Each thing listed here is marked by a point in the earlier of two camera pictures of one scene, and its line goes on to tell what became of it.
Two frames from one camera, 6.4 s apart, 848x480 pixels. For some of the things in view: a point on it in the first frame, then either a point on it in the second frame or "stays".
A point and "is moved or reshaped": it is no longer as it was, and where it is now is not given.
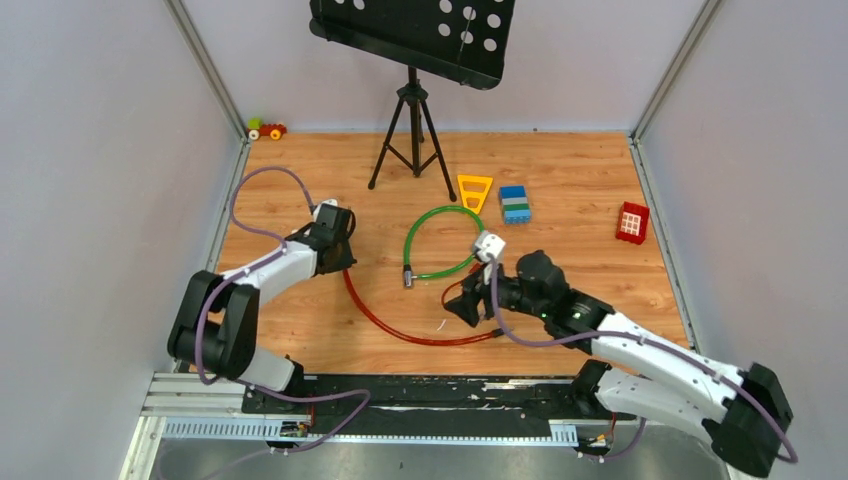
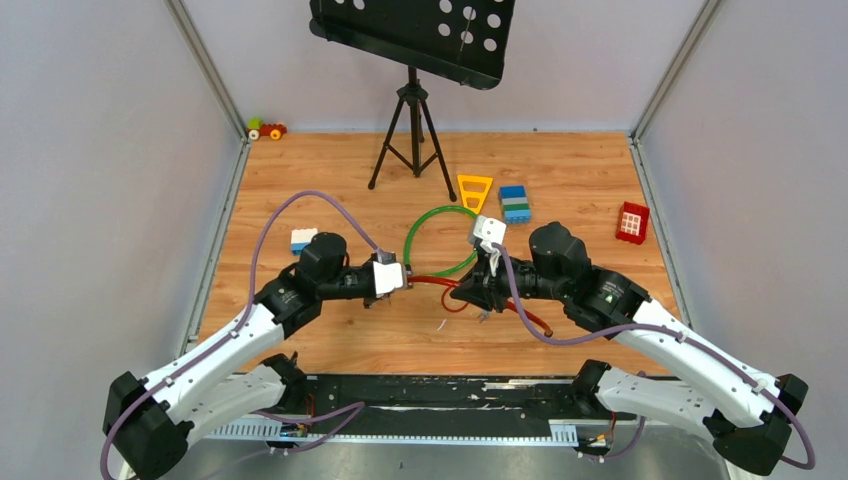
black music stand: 460,41 stays
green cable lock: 408,275 stays
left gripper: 347,262 to 369,302
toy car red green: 257,128 stays
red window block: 632,222 stays
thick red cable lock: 432,341 is moved or reshaped
